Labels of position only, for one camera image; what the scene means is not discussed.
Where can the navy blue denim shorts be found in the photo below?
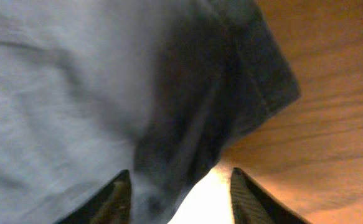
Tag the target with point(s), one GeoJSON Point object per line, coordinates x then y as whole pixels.
{"type": "Point", "coordinates": [158, 88]}

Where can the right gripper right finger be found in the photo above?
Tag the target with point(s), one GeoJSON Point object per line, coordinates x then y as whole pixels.
{"type": "Point", "coordinates": [252, 204]}

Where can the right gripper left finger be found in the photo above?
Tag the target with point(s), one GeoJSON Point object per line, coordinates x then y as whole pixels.
{"type": "Point", "coordinates": [110, 205]}

